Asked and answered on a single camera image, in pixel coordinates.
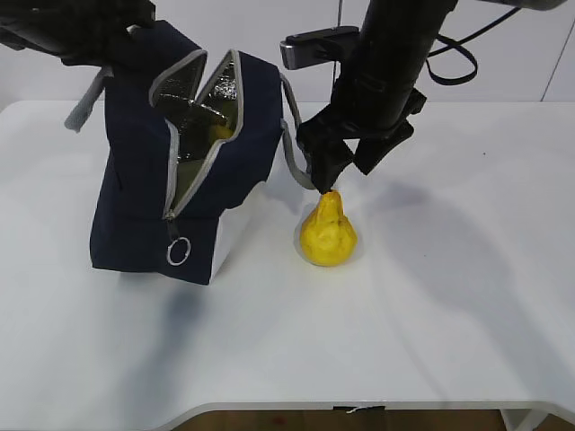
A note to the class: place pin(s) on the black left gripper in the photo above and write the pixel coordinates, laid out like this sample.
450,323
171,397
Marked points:
91,33

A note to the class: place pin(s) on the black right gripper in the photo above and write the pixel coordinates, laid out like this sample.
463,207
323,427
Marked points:
379,68

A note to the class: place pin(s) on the yellow pear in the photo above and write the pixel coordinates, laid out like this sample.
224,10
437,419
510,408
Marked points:
327,237

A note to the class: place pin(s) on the yellow banana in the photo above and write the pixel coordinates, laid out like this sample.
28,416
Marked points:
220,132

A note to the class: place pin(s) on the navy blue lunch bag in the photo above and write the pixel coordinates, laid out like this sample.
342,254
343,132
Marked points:
173,201

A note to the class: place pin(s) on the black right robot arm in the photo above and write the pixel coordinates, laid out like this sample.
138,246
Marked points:
430,14

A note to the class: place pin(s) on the black tape on table edge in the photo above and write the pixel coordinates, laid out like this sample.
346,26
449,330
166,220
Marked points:
354,409

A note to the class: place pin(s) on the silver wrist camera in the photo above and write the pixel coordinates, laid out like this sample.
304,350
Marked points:
334,44

